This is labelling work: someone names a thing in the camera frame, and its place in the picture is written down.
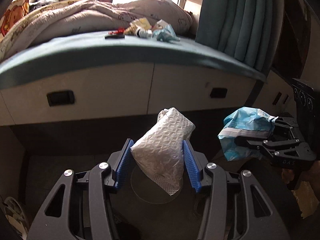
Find yellow snack wrapper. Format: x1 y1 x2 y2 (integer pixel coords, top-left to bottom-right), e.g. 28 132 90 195
124 17 152 38

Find beige bed base drawers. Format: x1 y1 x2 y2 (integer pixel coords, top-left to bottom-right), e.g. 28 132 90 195
1 63 255 126

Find pink cartoon quilt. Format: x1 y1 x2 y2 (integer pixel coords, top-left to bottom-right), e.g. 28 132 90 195
1 0 193 61

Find red chinese knot ornament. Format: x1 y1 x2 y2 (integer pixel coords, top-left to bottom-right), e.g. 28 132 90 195
105 28 125 39

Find teal curtain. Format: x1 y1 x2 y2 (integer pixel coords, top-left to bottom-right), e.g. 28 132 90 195
195 0 284 74

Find blue white plastic wrapper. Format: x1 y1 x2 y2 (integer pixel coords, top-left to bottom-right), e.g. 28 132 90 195
218 107 277 161

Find yellow patterned trash bag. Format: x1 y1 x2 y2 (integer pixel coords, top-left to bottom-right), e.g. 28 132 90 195
292 181 313 218

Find light blue crumpled wrapper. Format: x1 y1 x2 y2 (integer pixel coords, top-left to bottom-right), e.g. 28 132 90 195
151 20 180 42

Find black heater appliance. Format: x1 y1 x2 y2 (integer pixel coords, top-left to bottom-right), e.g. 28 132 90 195
291 78 315 116

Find white embossed tissue wad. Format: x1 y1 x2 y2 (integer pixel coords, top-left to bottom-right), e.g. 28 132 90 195
131 107 195 196

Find orange bear pillow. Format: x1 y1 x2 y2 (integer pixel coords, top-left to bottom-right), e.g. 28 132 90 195
0 0 29 40

